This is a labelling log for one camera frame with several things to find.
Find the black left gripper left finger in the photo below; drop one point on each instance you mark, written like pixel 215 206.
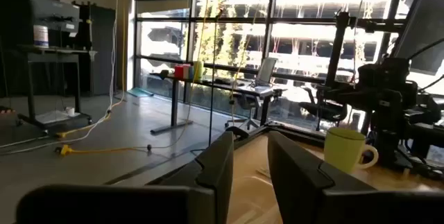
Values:
pixel 208 182

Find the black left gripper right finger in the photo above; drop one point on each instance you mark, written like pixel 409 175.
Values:
pixel 298 182

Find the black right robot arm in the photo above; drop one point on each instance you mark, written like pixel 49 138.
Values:
pixel 385 102

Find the green white ceramic mug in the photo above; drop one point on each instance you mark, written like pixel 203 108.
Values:
pixel 343 151

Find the black office chair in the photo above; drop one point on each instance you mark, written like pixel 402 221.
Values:
pixel 326 109

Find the black office desk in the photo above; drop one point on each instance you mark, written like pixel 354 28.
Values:
pixel 174 106

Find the grey office chair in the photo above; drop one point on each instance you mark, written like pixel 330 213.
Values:
pixel 244 102

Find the thin black light stand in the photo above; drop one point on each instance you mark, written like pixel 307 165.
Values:
pixel 212 78

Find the green cup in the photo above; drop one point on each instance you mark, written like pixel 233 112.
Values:
pixel 198 70

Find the pink box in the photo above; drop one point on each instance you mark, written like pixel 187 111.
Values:
pixel 186 72

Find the teal floor mat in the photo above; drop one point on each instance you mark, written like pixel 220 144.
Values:
pixel 139 93

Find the red box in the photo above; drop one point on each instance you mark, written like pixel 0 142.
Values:
pixel 178 72

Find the thick black pole stand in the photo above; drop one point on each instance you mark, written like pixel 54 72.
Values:
pixel 338 50

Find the small white cup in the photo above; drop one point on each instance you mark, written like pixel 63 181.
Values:
pixel 70 111

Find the black cabinet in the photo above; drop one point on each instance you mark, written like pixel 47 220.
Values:
pixel 102 50

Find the dark computer monitor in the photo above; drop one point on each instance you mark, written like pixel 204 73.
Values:
pixel 423 26

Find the black equipment cart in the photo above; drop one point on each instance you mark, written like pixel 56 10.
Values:
pixel 52 55

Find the white canister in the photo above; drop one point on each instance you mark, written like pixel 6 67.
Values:
pixel 41 36

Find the black machine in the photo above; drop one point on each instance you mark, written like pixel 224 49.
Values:
pixel 55 12

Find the black aluminium table frame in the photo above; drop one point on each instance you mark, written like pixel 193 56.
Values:
pixel 295 134

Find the black window frame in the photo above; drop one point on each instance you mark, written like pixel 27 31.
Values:
pixel 268 26

